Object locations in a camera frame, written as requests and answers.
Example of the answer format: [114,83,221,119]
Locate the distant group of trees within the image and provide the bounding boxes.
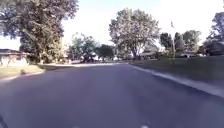
[66,32,116,64]

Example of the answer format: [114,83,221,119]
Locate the grey asphalt road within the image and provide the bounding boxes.
[0,62,224,128]

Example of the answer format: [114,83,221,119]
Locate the round pale green tree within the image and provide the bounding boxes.
[108,7,162,60]

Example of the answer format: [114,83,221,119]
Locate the low distant house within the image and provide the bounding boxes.
[178,50,201,59]
[139,50,161,59]

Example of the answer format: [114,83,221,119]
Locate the dark green tree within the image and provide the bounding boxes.
[173,32,186,54]
[182,29,203,53]
[159,32,174,53]

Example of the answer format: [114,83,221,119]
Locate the flagpole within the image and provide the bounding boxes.
[170,20,176,59]

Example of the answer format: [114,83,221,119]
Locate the shaded grass lawn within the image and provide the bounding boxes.
[131,55,224,88]

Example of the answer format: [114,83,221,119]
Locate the pale concrete kerb strip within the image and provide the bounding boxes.
[128,63,224,99]

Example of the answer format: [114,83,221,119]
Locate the huge leafy tree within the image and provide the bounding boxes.
[0,0,80,65]

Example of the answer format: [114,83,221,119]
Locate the sunlit grass verge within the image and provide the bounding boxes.
[0,63,48,80]

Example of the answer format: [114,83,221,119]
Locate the low house with dark roof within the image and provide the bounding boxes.
[0,48,30,68]

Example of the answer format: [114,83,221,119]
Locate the tall tree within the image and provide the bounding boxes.
[206,11,224,43]

